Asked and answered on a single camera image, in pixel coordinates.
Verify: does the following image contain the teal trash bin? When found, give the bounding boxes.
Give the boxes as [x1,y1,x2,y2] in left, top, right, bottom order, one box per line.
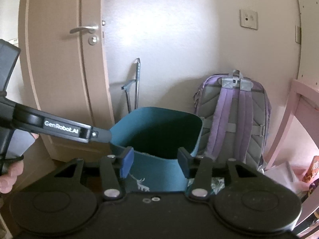
[110,107,203,192]

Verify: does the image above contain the person left hand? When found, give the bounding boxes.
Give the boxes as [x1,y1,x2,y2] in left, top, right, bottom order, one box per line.
[1,129,39,194]

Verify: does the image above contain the purple grey backpack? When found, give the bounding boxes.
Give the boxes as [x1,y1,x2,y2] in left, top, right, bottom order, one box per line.
[194,70,271,171]

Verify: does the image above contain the grey metal crutch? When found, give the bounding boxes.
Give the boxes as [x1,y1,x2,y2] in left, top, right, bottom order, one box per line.
[121,57,141,114]

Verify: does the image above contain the beige wooden door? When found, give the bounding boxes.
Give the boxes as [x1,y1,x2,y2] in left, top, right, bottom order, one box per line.
[17,0,116,160]

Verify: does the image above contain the silver door lock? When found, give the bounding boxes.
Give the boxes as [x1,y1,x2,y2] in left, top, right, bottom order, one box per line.
[88,35,99,45]

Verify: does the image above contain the pink wooden desk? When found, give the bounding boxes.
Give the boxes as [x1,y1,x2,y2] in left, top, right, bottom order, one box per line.
[264,79,319,237]

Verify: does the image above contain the silver door handle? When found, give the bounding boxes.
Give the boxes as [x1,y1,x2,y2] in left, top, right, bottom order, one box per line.
[69,25,98,34]

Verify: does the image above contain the beige wall switch plate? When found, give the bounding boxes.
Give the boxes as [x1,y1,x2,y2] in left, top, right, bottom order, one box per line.
[239,9,258,30]

